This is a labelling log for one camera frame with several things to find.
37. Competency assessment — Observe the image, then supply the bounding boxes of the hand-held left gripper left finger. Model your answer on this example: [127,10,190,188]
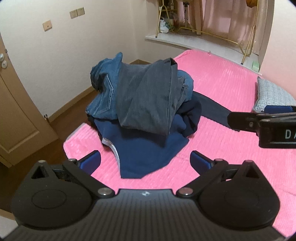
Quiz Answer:
[30,150,114,198]

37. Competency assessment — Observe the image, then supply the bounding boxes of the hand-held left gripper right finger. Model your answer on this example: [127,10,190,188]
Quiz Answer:
[176,150,260,198]

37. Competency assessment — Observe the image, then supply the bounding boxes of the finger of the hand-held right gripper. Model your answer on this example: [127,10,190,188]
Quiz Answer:
[227,112,262,134]
[264,105,296,115]

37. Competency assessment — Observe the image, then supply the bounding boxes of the grey jeans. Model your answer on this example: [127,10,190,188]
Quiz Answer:
[116,58,185,136]

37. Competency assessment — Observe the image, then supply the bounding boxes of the grey checkered pillow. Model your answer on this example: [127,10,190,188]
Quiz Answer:
[253,76,296,114]

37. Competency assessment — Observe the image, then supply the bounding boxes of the pink blanket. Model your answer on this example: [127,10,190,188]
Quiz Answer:
[63,50,296,237]

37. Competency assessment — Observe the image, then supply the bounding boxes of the navy sweatshirt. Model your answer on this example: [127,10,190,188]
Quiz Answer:
[88,93,201,179]

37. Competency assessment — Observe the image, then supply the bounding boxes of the blue jeans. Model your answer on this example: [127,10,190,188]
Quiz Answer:
[85,52,195,121]

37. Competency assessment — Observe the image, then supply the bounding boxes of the gold metal rack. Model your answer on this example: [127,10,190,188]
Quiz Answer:
[156,0,260,65]

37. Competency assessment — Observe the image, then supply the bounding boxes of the wooden door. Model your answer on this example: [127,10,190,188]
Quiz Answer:
[0,32,59,168]

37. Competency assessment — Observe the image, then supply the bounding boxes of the white window sill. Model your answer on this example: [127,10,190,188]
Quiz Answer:
[144,30,263,75]

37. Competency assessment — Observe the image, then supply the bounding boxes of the pink curtain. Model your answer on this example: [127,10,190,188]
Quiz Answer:
[177,0,265,48]

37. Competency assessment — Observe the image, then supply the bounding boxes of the tripod stand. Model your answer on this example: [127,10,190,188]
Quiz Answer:
[178,1,197,36]

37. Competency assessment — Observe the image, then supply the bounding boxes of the white bag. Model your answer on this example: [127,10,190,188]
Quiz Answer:
[159,11,179,33]

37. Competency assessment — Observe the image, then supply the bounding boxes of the metal door handle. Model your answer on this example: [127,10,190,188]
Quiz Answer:
[0,53,9,69]

